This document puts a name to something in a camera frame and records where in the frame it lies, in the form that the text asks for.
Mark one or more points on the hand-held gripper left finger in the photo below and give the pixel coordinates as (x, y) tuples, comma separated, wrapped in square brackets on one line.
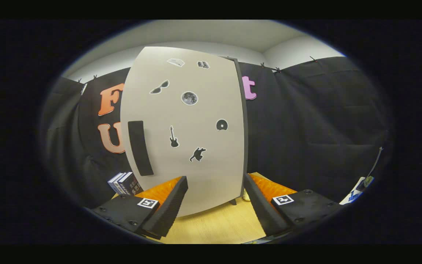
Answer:
[(167, 212)]

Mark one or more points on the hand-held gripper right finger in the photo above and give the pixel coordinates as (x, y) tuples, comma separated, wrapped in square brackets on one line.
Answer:
[(262, 209)]

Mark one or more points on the beige cabinet door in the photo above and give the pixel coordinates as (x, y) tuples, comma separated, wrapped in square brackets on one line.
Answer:
[(196, 183)]

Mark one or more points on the small cream object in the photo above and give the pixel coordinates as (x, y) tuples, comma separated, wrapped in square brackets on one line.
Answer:
[(246, 196)]

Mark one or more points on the grey cabinet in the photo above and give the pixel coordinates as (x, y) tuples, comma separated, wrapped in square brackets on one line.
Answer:
[(246, 146)]

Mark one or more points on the black backdrop cloth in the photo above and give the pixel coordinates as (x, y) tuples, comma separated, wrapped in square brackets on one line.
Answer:
[(306, 139)]

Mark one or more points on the white side table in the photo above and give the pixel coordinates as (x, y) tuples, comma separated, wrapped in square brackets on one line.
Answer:
[(354, 194)]

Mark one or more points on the black desk stand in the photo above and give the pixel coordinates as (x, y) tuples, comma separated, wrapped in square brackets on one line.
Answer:
[(376, 161)]

